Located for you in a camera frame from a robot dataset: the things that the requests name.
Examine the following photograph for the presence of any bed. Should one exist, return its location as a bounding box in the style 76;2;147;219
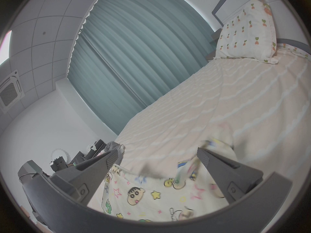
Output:
87;0;311;223

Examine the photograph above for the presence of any black chest of drawers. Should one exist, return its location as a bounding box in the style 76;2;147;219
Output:
73;139;106;166

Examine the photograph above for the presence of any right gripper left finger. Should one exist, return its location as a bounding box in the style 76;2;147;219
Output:
50;148;122;206

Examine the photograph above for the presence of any grey garment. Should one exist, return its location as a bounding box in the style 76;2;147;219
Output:
104;142;125;155

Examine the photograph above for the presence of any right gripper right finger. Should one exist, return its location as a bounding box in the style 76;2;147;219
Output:
197;148;264;204

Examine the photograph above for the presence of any white printed pyjama top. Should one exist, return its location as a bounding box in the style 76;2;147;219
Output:
101;123;236;222

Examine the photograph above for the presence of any ceiling air conditioner vent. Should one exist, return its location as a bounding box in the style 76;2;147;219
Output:
0;69;25;114

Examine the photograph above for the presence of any white printed pillow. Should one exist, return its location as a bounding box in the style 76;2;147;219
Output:
214;0;278;64

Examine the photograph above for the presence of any blue-green curtain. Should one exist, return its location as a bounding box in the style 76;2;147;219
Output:
67;0;223;135

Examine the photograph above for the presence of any ceiling light panel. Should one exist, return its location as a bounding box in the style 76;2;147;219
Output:
0;30;12;65

